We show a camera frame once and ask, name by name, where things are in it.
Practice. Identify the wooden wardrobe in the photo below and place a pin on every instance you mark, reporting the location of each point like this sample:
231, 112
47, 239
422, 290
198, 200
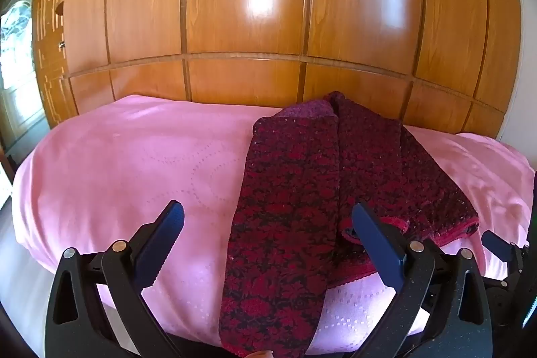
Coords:
251, 5

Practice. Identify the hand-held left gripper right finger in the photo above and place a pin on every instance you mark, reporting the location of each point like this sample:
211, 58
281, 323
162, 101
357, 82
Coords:
377, 244

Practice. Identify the red floral knit garment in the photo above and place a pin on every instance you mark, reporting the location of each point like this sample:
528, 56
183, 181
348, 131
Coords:
289, 190

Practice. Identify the pink bed blanket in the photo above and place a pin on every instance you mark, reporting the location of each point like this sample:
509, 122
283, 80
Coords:
105, 173

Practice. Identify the glass door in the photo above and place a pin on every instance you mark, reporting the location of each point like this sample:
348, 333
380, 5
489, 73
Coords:
14, 47

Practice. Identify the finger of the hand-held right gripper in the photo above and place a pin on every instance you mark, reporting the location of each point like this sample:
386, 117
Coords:
501, 247

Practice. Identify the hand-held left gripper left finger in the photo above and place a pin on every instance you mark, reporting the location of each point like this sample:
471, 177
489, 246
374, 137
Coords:
161, 240

